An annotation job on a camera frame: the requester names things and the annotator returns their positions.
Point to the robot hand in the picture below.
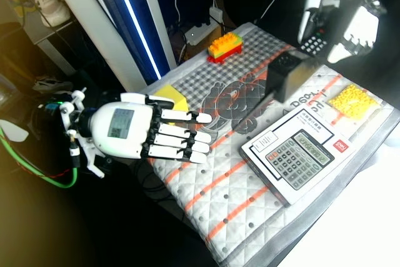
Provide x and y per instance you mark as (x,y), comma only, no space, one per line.
(122,129)
(362,26)

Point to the black cube box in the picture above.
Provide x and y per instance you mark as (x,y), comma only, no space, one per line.
(281,76)

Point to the calculator box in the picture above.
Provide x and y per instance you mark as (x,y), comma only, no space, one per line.
(297,154)

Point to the yellow sponge block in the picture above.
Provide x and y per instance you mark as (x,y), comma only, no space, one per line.
(170,95)

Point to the bag of yellow beads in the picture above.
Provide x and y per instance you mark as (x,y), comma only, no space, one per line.
(353,99)

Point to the pair of pale shoes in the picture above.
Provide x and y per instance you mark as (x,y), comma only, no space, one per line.
(51,85)

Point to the grey shelf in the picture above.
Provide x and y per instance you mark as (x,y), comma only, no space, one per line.
(47,38)

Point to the white power strip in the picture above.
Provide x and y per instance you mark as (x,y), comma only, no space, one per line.
(197,34)

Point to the grey quilt with bear print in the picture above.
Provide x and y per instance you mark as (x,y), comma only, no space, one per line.
(234,185)

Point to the toy block build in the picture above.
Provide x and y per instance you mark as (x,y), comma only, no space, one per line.
(225,45)

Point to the white plug adapter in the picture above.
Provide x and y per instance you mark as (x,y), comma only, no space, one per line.
(216,12)

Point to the white frame post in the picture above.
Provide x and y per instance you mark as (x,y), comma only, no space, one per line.
(93,13)

